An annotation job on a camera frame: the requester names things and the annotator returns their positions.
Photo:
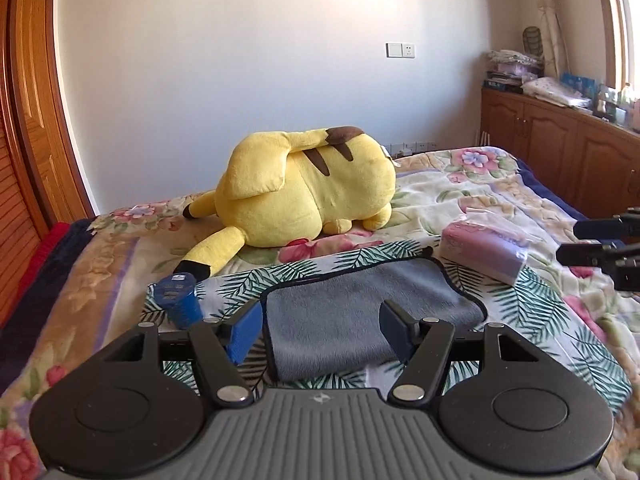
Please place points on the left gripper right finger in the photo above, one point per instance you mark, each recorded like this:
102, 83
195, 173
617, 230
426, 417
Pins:
423, 346

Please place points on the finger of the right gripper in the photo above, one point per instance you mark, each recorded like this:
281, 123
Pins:
616, 228
619, 263

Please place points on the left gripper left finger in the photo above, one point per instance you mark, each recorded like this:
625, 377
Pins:
219, 346

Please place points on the purple and grey towel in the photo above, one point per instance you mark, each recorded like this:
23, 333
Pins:
329, 324

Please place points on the wooden side cabinet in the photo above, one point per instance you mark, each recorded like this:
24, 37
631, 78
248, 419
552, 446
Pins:
589, 163

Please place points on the palm leaf print cloth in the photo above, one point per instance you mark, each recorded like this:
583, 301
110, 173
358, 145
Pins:
532, 307

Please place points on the blue cylindrical container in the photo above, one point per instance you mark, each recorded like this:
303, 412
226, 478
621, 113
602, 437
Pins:
176, 295

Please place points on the floral bed blanket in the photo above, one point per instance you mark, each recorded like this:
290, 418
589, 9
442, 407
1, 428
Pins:
98, 282

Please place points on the pink tissue pack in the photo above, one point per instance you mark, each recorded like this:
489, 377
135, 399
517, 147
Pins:
487, 243

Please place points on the items on cabinet by window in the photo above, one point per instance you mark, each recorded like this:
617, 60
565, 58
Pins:
621, 107

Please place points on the white folded cloth on cabinet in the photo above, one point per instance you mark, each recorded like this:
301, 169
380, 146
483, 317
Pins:
552, 91

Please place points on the stack of folded linens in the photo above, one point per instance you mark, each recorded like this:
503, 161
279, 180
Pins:
509, 70

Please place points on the green woven fan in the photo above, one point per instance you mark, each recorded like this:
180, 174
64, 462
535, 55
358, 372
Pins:
532, 42

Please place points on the yellow Pikachu plush toy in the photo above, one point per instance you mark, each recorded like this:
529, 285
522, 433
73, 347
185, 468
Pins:
282, 186

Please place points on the wooden slatted headboard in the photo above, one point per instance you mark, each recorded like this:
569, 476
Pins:
22, 227

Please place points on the floral window curtain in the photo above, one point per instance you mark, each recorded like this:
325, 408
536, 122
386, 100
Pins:
552, 37

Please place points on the white wall switch socket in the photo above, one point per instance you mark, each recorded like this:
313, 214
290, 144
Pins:
400, 50

